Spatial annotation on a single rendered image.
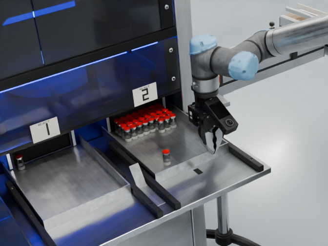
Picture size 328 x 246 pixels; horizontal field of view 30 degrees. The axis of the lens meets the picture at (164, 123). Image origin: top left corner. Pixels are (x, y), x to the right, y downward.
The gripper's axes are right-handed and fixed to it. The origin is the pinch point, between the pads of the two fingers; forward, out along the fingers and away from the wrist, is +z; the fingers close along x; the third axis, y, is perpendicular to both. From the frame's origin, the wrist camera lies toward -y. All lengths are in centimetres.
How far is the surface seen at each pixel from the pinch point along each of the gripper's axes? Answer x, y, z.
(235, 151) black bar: -6.3, -1.6, 1.7
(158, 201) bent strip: 23.8, -6.8, 3.3
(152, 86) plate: 4.2, 26.7, -13.0
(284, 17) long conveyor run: -83, 64, -3
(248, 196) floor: -67, 73, 90
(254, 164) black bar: -6.3, -10.9, 1.9
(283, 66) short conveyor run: -59, 38, 4
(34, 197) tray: 51, 17, 3
